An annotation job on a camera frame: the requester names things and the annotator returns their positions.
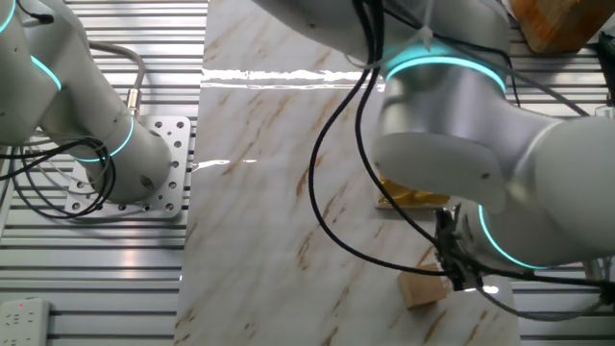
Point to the brown cardboard box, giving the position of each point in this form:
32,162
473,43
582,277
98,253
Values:
557,24

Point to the marble pattern board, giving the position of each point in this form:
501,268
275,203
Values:
269,192

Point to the small wooden block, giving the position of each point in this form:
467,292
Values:
420,290

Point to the white power strip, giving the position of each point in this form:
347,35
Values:
24,322

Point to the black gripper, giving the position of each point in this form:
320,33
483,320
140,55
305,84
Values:
451,247

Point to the gold tissue pack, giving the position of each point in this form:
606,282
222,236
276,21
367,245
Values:
408,197

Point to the small silver camera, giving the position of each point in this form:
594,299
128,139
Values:
606,111

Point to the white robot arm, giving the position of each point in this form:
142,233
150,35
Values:
567,182

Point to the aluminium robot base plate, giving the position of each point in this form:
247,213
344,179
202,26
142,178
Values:
178,144

